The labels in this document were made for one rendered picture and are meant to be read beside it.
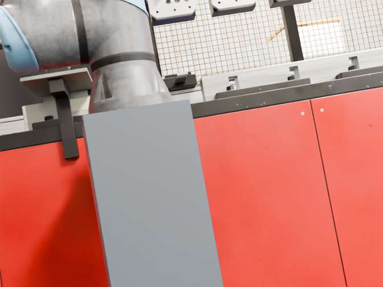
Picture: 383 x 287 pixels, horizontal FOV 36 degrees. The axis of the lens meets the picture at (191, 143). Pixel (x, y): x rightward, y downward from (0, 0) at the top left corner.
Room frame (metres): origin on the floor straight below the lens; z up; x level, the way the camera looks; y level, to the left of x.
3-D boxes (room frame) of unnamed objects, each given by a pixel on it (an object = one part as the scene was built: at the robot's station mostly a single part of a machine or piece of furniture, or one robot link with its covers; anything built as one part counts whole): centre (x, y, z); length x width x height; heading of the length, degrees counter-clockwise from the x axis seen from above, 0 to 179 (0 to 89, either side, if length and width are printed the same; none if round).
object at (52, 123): (1.81, 0.31, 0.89); 0.30 x 0.05 x 0.03; 95
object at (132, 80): (1.06, 0.10, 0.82); 0.15 x 0.15 x 0.10
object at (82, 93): (1.85, 0.36, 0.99); 0.14 x 0.01 x 0.03; 95
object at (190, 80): (2.05, 0.00, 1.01); 0.26 x 0.12 x 0.05; 5
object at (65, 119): (1.68, 0.34, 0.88); 0.14 x 0.04 x 0.22; 5
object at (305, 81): (1.86, -0.25, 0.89); 0.30 x 0.05 x 0.03; 95
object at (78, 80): (1.72, 0.34, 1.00); 0.26 x 0.18 x 0.01; 5
